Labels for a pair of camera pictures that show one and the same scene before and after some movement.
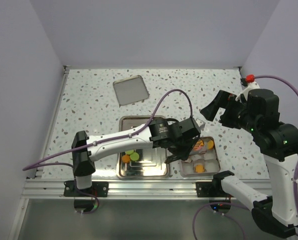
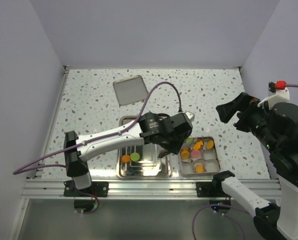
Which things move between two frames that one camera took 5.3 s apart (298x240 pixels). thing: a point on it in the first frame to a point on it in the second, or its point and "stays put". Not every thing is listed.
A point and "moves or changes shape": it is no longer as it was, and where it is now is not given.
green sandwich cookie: x=129 y=152 moves or changes shape
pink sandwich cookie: x=197 y=148 to x=195 y=154
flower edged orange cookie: x=199 y=168 stays put
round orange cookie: x=210 y=144 stays put
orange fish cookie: x=198 y=145 stays put
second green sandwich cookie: x=134 y=156 stays put
